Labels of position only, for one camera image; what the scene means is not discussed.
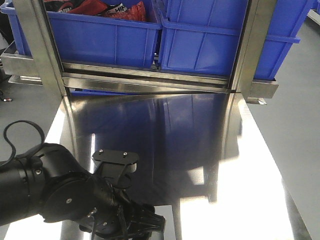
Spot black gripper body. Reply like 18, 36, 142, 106
78, 200, 166, 240

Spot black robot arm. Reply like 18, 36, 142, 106
0, 143, 165, 240

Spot blue bin with red items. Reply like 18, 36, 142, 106
0, 0, 163, 69

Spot blue plastic bin right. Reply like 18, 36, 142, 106
157, 0, 314, 80

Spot red packaged items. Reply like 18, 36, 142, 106
44, 0, 147, 22

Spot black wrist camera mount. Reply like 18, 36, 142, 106
92, 149, 140, 190

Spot black cable loop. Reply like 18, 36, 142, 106
0, 120, 46, 168

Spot stainless steel rack frame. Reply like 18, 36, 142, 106
1, 0, 278, 106

